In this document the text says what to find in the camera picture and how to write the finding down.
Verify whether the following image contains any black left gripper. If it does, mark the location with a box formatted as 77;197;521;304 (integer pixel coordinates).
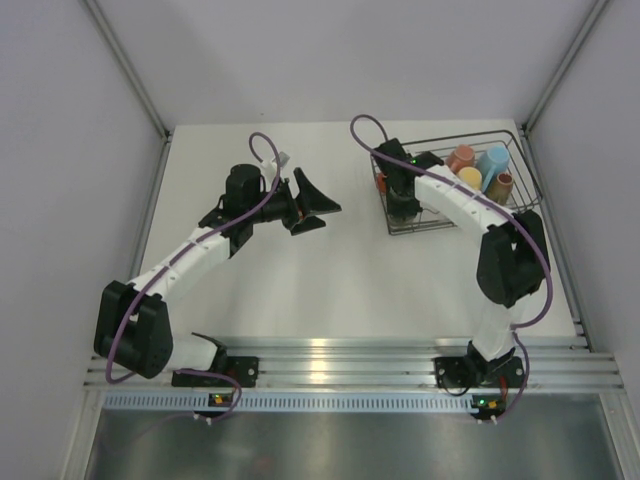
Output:
247;168;340;235

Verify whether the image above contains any yellow ceramic mug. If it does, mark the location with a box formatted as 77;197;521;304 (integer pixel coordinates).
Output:
457;166;483;191

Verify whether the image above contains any pink ceramic mug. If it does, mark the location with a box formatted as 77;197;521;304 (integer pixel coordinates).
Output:
445;144;476;173

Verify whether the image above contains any dark brown mug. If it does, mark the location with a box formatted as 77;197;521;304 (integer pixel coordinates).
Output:
485;172;514;206

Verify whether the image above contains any light blue ceramic mug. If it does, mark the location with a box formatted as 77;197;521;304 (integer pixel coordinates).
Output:
475;145;511;192

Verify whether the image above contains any small orange cup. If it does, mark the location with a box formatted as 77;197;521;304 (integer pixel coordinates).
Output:
376;173;386;194

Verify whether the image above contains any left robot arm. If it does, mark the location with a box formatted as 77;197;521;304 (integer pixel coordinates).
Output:
94;164;341;386

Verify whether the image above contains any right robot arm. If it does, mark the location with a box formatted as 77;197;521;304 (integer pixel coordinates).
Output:
370;138;553;386

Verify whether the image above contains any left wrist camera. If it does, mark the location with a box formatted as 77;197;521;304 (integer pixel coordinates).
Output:
260;151;290;183

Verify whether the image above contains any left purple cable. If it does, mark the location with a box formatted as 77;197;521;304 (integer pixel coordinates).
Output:
105;131;296;421

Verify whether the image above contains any aluminium mounting rail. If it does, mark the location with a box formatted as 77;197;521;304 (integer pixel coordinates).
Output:
82;337;624;394

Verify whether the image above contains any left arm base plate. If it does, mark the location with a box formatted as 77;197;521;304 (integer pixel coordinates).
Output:
171;356;259;388

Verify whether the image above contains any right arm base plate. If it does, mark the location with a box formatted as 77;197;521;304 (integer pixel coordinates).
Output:
434;356;525;396

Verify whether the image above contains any perforated cable duct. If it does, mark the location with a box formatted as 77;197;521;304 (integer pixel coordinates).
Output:
103;391;478;413

